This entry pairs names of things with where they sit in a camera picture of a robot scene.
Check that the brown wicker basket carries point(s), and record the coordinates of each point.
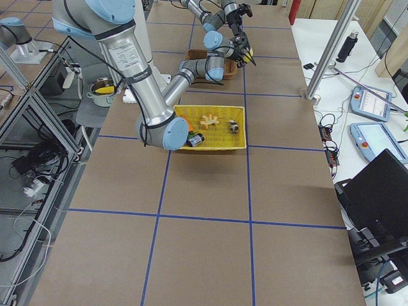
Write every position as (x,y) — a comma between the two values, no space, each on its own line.
(230,67)

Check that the teach pendant far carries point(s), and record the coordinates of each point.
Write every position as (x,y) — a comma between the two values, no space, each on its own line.
(368,105)

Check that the small black adapter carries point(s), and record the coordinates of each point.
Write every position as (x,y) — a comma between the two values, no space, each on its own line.
(308,66)

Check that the toy panda figure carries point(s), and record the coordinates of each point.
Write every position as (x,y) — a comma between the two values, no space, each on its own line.
(233,127)

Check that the aluminium frame post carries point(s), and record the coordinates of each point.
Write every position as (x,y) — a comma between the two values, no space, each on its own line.
(331,46)

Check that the yellow clear tape roll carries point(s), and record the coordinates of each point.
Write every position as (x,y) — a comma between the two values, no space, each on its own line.
(248,56)

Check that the teach pendant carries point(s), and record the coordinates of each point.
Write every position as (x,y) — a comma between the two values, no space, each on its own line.
(368,105)
(371,138)

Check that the black water bottle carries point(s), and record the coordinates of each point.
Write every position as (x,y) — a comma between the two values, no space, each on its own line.
(348,45)

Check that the yellow woven basket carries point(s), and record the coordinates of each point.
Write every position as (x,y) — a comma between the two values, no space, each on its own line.
(216,137)

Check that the toy croissant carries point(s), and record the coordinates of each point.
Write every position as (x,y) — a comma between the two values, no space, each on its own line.
(208,120)

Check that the blue crumpled can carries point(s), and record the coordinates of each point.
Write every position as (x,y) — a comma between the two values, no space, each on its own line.
(194,139)

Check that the teach pendant near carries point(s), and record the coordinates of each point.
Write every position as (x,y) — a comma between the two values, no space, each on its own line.
(371,138)

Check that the white enamel pot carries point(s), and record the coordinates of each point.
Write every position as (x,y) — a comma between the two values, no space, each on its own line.
(102,92)

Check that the black laptop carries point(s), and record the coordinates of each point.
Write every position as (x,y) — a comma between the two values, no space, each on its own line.
(377,196)

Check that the toy carrot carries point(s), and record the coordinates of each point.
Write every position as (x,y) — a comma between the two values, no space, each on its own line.
(190,125)

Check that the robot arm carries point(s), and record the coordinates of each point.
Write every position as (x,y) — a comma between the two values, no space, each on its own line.
(210,21)
(119,28)

